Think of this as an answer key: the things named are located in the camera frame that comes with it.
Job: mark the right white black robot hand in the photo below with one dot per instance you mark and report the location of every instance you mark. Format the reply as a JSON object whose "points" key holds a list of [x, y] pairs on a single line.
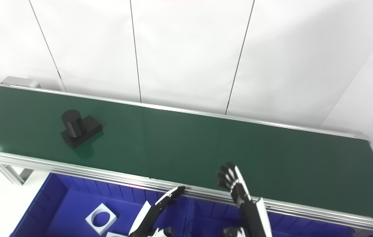
{"points": [[252, 217]]}

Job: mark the aluminium conveyor leg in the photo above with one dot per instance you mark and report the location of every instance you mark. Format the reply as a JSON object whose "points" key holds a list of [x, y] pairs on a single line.
{"points": [[13, 172]]}

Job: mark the black cylinder block part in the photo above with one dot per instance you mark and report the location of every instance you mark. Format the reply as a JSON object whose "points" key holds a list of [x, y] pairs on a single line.
{"points": [[74, 126]]}

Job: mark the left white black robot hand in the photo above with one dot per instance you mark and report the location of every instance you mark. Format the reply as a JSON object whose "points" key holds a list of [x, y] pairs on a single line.
{"points": [[150, 217]]}

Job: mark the blue plastic bin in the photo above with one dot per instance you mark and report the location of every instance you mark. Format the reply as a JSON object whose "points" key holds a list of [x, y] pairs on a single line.
{"points": [[64, 210], [212, 219]]}

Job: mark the green conveyor belt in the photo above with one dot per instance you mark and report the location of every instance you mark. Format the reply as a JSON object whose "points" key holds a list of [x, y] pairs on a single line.
{"points": [[173, 144], [74, 168]]}

